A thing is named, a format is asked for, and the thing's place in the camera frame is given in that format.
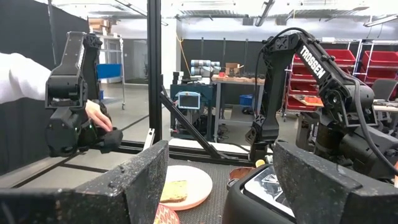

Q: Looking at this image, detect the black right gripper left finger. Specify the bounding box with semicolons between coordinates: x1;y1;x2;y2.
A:
0;139;170;224

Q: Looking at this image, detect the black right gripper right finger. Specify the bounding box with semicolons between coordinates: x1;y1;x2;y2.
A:
273;141;398;224

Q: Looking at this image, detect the red patterned bowl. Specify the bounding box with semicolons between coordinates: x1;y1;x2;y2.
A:
153;203;181;224

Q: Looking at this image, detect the brown toast slice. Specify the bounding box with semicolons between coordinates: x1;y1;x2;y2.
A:
159;179;189;203

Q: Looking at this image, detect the cream round plate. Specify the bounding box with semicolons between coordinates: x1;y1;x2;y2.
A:
159;164;214;212

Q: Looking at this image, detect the person's forearm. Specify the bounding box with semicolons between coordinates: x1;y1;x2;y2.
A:
0;52;52;105

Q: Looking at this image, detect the black two-slot toaster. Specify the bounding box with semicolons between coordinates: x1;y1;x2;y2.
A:
222;164;299;224

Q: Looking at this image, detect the person's hand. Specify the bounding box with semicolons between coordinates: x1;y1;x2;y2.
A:
84;99;113;133

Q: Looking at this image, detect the grey woven placemat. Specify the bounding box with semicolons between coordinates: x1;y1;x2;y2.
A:
161;157;252;224

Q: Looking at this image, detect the dark office chair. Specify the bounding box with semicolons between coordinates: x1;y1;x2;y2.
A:
371;78;398;101

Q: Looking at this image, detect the blue plastic crate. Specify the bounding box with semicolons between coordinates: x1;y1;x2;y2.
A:
239;94;254;107

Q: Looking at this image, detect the blue cart bin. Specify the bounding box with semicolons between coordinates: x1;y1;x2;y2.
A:
96;63;123;80

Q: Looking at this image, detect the light blue screen device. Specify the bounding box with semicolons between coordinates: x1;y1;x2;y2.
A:
177;91;201;110

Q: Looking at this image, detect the red bin shelf rack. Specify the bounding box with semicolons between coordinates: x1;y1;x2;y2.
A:
285;48;398;113

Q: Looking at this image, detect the wooden top workbench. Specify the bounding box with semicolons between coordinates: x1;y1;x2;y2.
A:
211;74;266;142

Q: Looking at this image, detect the brown cardboard box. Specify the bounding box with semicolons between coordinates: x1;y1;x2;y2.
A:
225;62;245;76

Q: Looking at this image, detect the black curtain panel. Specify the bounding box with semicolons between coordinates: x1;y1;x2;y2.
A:
0;0;91;175

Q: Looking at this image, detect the black metal table frame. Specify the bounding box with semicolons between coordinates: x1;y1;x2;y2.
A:
114;0;254;166

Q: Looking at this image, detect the yellow hanging cable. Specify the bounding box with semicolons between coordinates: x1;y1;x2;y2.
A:
175;32;192;75

